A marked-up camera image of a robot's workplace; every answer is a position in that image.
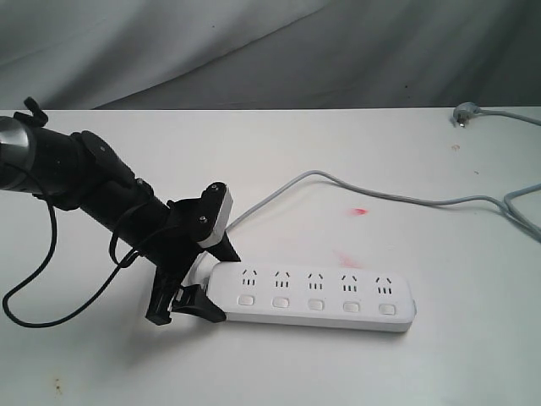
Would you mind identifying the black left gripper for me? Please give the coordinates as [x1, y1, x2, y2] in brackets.
[143, 196, 241, 326]

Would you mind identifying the white five-socket power strip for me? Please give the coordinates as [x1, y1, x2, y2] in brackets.
[207, 262, 417, 333]

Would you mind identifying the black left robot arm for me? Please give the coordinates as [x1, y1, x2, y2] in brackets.
[1, 98, 239, 326]

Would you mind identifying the grey plug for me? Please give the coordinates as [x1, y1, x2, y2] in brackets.
[451, 101, 483, 128]

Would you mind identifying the grey backdrop cloth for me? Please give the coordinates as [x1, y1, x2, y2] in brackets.
[1, 1, 540, 109]

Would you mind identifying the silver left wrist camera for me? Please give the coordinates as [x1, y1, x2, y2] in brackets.
[192, 182, 233, 250]

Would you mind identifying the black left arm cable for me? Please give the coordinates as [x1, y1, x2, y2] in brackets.
[0, 168, 149, 327]

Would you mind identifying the grey power cord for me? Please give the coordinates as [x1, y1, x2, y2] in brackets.
[187, 108, 541, 293]

